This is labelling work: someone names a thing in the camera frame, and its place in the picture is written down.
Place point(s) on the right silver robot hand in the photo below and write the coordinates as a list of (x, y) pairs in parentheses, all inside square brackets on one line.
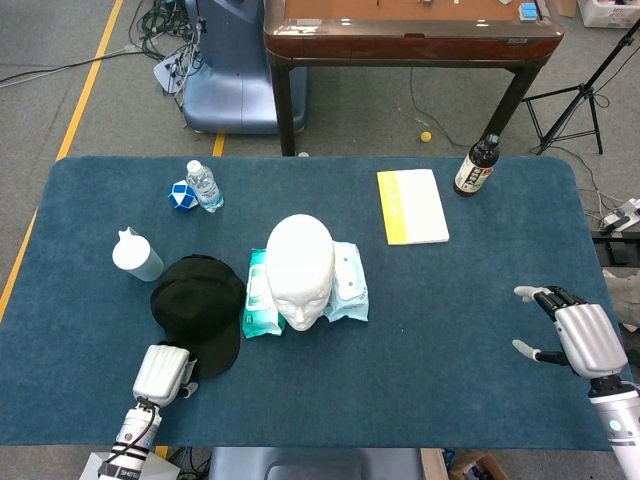
[(590, 340)]

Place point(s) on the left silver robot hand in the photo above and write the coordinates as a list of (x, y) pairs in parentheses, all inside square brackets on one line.
[(160, 372)]

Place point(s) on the black baseball cap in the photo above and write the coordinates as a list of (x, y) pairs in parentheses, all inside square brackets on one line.
[(200, 300)]

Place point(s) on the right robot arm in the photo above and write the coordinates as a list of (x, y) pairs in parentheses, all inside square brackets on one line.
[(620, 425)]

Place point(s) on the white foam mannequin head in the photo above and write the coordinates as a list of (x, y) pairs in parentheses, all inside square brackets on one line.
[(300, 270)]

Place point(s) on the beige fabric bundle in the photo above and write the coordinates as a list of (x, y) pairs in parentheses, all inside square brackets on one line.
[(625, 295)]

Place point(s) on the white paper sheet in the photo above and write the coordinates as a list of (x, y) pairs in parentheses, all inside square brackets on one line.
[(162, 470)]

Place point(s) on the pale blue plastic cup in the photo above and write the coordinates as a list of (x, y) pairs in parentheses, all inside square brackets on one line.
[(135, 260)]

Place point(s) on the green wet wipes pack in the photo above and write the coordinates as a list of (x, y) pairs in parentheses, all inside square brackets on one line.
[(257, 305)]

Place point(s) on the white power strip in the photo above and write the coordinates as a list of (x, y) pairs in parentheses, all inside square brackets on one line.
[(620, 215)]

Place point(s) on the open cardboard box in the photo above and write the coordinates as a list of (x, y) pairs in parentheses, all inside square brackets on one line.
[(477, 467)]

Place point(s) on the blue white snake puzzle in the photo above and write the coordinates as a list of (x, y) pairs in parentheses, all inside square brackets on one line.
[(182, 195)]

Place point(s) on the blue grey robot torso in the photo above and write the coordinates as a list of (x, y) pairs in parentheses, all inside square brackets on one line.
[(315, 465)]

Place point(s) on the clear water bottle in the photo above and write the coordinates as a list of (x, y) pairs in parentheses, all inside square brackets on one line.
[(204, 187)]

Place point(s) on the blue felt table cover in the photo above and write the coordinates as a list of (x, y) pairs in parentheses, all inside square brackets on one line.
[(400, 360)]

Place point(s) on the dark tea bottle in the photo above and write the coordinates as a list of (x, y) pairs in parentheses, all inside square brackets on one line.
[(475, 170)]

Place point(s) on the light blue wet wipes pack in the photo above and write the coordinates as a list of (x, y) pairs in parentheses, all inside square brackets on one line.
[(350, 290)]

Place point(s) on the yellow white notebook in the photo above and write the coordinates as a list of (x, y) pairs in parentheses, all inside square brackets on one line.
[(412, 205)]

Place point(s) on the black tripod stand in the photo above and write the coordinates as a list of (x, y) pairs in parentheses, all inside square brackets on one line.
[(582, 95)]

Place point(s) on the small yellow ball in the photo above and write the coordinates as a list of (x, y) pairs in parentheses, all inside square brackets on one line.
[(426, 137)]

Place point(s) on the white multi-socket board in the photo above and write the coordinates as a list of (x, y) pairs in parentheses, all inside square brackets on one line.
[(170, 72)]

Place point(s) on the blue grey machine base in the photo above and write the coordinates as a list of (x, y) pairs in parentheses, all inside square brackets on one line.
[(235, 75)]

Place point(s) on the white storage box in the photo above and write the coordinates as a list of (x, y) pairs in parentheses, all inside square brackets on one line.
[(607, 11)]

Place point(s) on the blue mahjong tile stack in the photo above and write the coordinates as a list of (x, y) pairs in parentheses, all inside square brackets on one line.
[(527, 11)]

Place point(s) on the brown mahjong table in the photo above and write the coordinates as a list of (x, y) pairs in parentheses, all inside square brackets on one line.
[(410, 40)]

